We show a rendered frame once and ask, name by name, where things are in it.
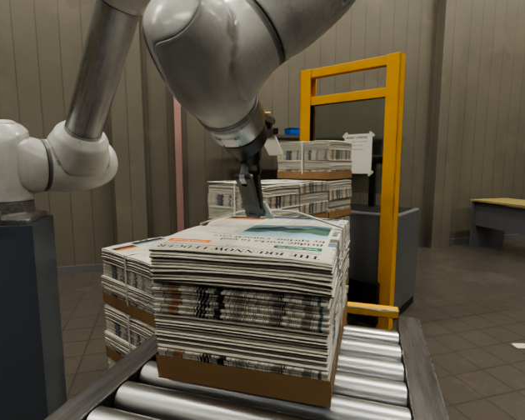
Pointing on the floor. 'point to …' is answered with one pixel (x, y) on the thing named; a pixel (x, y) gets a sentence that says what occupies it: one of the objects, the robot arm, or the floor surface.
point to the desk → (503, 220)
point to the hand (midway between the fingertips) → (270, 181)
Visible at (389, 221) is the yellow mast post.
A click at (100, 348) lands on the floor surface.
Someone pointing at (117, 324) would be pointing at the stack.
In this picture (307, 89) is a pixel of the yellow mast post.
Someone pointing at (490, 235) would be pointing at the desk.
